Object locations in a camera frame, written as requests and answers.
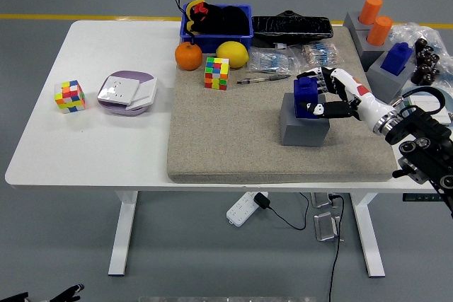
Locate bag of blue resistors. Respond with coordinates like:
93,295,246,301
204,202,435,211
246,47,302,76

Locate black cloth bundle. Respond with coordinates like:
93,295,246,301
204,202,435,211
203,4,251,36

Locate grey seal holder block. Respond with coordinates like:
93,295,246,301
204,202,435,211
365,49,415,105
279,92,331,146

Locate white wall switch panel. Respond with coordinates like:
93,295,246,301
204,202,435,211
125,77,158,111
406,91,453,121

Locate metal bracket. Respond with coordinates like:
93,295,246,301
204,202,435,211
310,192,341,209
314,211,343,243

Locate bag of tan resistors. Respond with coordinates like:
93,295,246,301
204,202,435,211
299,42,343,69

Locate white wall socket panel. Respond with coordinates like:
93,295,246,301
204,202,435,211
97,76,142,107

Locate grey-brown mat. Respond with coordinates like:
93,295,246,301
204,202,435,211
166,25,398,185

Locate black adapter cable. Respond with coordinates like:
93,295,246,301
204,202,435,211
267,192,311,231

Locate black table control panel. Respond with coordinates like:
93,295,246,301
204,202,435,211
402,192,443,203

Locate white-edged puzzle cube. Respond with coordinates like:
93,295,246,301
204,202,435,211
54,79,87,115
204,56,230,91

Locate black power cable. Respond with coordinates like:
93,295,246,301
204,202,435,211
327,194,345,302

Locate yellow black tool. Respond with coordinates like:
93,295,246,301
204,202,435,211
184,0,210,36

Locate orange cylinder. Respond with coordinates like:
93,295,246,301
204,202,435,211
366,16,393,47
359,0,384,24

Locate black power adapter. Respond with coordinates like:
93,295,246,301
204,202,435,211
253,192,272,210

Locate blue seal stamp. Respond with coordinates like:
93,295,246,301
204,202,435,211
292,77,327,120
380,42,414,76

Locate light blue plate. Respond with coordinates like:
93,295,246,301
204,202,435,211
399,86,453,124

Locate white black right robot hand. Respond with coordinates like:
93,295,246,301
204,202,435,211
296,66,394,132

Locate silver black pen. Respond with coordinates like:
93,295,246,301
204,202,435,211
236,73,293,86

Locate grey cylinder holder block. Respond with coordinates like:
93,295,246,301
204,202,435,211
343,11,372,30
349,27,394,71

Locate purple plate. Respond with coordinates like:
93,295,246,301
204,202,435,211
97,70,158,117

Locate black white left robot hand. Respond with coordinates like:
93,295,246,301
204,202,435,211
0,283,85,302

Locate black wrapped long object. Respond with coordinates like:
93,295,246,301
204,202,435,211
251,8,334,47

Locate clear plastic bag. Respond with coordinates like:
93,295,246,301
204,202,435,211
389,21,453,89

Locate blue plastic bin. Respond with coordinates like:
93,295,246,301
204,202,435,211
179,4,254,54

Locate white table leg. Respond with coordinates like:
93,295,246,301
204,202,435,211
108,191,139,277
350,192,386,278

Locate yellow lemon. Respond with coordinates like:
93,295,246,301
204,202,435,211
215,40,249,69

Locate white power strip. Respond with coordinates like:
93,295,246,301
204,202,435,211
226,191,260,228

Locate orange fruit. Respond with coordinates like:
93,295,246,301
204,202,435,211
174,41,203,71

